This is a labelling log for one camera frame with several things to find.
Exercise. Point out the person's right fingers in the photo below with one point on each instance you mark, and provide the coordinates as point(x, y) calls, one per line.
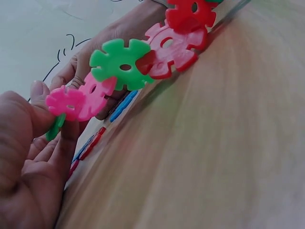
point(69, 71)

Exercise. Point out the large green snowflake disc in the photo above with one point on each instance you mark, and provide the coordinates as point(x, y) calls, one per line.
point(114, 59)

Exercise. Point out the light pink snowflake disc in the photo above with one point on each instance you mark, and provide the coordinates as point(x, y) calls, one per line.
point(95, 100)

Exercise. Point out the bright red snowflake disc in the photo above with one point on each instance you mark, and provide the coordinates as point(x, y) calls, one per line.
point(183, 16)

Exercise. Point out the translucent red snowflake disc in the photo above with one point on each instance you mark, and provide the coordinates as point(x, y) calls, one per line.
point(181, 47)

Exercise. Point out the person's left thumb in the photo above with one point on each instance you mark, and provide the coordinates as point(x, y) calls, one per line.
point(28, 112)

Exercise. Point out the hot pink snowflake disc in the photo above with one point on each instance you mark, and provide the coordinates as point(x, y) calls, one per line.
point(63, 102)

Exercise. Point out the blue snowflake disc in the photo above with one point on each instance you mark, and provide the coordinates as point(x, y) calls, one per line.
point(124, 106)
point(78, 153)

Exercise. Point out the small green snowflake disc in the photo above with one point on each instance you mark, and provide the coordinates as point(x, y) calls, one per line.
point(56, 128)

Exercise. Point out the person's right hand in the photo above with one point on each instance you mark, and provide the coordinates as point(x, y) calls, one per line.
point(119, 28)

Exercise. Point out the dark red snowflake disc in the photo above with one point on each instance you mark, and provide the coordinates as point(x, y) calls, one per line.
point(145, 64)

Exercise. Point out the person's left fingers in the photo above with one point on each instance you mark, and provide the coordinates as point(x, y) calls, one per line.
point(68, 143)

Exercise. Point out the person's left hand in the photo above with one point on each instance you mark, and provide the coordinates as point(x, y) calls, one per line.
point(26, 181)

